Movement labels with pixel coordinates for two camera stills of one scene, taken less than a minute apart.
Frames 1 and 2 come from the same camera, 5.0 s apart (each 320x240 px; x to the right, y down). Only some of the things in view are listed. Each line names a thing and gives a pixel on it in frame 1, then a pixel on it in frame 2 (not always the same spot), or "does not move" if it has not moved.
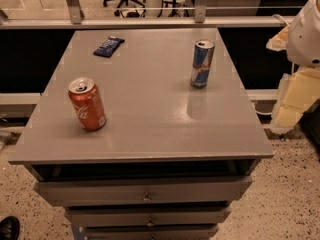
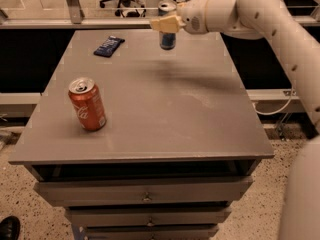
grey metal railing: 78,20 does not move
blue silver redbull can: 201,64 → 168,39
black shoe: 10,228 does not move
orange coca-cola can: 88,103 does not move
